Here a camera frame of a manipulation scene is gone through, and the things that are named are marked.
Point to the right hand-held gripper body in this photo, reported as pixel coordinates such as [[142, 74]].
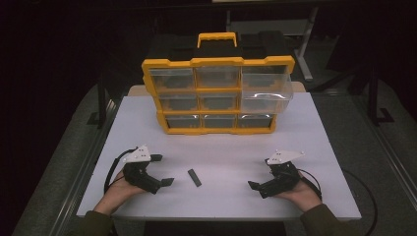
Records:
[[283, 178]]

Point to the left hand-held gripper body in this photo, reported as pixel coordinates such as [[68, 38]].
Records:
[[141, 178]]

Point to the small black rectangular block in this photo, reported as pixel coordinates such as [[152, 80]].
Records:
[[194, 178]]

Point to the clear plastic drawer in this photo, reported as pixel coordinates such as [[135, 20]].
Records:
[[267, 98]]

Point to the person's right hand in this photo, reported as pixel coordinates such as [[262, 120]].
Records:
[[305, 196]]

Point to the person's left hand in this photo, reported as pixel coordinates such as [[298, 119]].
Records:
[[114, 193]]

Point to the group of clear drawers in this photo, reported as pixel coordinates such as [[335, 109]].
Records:
[[178, 102]]

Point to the black metal stand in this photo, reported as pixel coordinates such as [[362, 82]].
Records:
[[373, 98], [101, 98]]

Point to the yellow and black organizer cabinet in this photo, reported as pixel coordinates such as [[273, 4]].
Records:
[[216, 60]]

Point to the aluminium rail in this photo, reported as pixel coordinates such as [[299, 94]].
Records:
[[385, 147], [85, 170]]

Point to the white metal desk frame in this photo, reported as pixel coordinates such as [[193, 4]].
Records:
[[306, 42]]

